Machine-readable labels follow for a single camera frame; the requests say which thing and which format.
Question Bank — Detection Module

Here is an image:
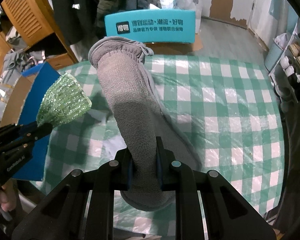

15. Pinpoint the grey fleece slipper sock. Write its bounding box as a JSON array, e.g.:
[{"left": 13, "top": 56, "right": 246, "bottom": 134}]
[{"left": 88, "top": 36, "right": 202, "bottom": 211}]

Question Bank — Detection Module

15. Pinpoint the person's left hand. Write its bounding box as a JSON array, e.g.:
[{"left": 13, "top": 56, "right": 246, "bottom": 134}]
[{"left": 0, "top": 182, "right": 17, "bottom": 212}]

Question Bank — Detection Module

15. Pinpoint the blue cardboard storage box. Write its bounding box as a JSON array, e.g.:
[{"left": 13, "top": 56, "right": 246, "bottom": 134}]
[{"left": 0, "top": 62, "right": 60, "bottom": 181}]

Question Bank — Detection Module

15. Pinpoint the grey clothes pile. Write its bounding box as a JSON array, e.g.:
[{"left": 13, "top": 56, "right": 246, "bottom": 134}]
[{"left": 0, "top": 49, "right": 47, "bottom": 121}]

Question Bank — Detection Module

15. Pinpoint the green white checkered tablecloth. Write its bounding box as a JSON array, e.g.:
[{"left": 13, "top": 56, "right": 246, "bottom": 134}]
[{"left": 29, "top": 54, "right": 286, "bottom": 238}]

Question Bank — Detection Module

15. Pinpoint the wooden louvered cabinet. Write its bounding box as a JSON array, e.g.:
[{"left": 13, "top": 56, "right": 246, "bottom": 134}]
[{"left": 0, "top": 0, "right": 78, "bottom": 69}]

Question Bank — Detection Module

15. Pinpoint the brown cardboard box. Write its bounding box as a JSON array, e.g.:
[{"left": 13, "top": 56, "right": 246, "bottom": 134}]
[{"left": 146, "top": 34, "right": 203, "bottom": 55}]

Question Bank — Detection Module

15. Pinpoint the teal printed shoe box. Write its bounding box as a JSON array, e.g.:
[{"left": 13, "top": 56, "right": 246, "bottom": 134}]
[{"left": 104, "top": 9, "right": 196, "bottom": 43}]

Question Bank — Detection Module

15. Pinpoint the shoe rack with shoes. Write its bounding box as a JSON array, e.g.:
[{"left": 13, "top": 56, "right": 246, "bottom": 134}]
[{"left": 269, "top": 19, "right": 300, "bottom": 107}]

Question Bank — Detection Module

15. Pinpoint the dark hanging coat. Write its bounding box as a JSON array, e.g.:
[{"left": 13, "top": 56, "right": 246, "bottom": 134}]
[{"left": 51, "top": 0, "right": 160, "bottom": 46}]

